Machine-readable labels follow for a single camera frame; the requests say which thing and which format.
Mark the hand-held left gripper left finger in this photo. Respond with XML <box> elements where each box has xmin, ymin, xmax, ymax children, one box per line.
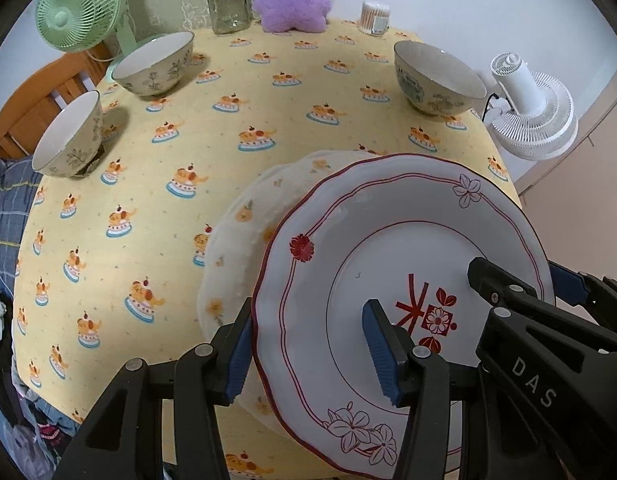
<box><xmin>51</xmin><ymin>297</ymin><xmax>254</xmax><ymax>480</ymax></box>

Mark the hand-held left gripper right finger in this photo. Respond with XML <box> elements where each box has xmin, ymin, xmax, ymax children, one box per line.
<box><xmin>361</xmin><ymin>299</ymin><xmax>484</xmax><ymax>480</ymax></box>

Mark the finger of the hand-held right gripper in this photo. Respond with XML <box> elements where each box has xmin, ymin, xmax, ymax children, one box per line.
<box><xmin>467</xmin><ymin>256</ymin><xmax>544</xmax><ymax>321</ymax></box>
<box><xmin>546</xmin><ymin>260</ymin><xmax>617</xmax><ymax>333</ymax></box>

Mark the cream round yellow-flower plate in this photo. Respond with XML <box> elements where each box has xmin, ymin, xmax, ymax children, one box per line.
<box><xmin>195</xmin><ymin>150</ymin><xmax>379</xmax><ymax>436</ymax></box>

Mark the white plate with red pattern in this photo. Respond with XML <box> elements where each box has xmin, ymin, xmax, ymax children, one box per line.
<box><xmin>251</xmin><ymin>154</ymin><xmax>557</xmax><ymax>480</ymax></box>

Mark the beige bowl with blue flowers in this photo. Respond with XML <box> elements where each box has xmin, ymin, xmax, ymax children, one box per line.
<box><xmin>393</xmin><ymin>41</ymin><xmax>488</xmax><ymax>118</ymax></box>

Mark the beige floral ceramic bowl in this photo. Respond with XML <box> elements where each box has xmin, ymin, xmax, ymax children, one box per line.
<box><xmin>32</xmin><ymin>90</ymin><xmax>105</xmax><ymax>179</ymax></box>
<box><xmin>111</xmin><ymin>31</ymin><xmax>196</xmax><ymax>98</ymax></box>

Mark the beige door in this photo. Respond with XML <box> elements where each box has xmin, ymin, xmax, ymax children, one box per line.
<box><xmin>513</xmin><ymin>60</ymin><xmax>617</xmax><ymax>281</ymax></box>

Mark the white desk fan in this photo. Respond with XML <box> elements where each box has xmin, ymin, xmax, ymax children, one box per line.
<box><xmin>481</xmin><ymin>52</ymin><xmax>579</xmax><ymax>162</ymax></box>

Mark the dark clothes pile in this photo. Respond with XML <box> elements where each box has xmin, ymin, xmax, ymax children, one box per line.
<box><xmin>0</xmin><ymin>340</ymin><xmax>79</xmax><ymax>480</ymax></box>

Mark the yellow printed tablecloth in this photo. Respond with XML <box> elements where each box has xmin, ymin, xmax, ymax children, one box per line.
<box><xmin>11</xmin><ymin>19</ymin><xmax>522</xmax><ymax>480</ymax></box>

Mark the grey plaid pillow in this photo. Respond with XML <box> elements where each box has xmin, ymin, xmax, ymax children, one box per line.
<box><xmin>0</xmin><ymin>155</ymin><xmax>44</xmax><ymax>301</ymax></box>

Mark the cotton swab container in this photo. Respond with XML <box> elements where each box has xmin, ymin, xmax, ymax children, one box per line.
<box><xmin>359</xmin><ymin>1</ymin><xmax>392</xmax><ymax>37</ymax></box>

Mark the wooden headboard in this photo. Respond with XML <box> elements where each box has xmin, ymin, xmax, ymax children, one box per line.
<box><xmin>0</xmin><ymin>42</ymin><xmax>114</xmax><ymax>161</ymax></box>

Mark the empty glass jar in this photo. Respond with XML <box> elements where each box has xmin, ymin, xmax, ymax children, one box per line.
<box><xmin>206</xmin><ymin>0</ymin><xmax>250</xmax><ymax>36</ymax></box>

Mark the green desk fan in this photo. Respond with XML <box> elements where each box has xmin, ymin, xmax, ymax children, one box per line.
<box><xmin>36</xmin><ymin>0</ymin><xmax>139</xmax><ymax>78</ymax></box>

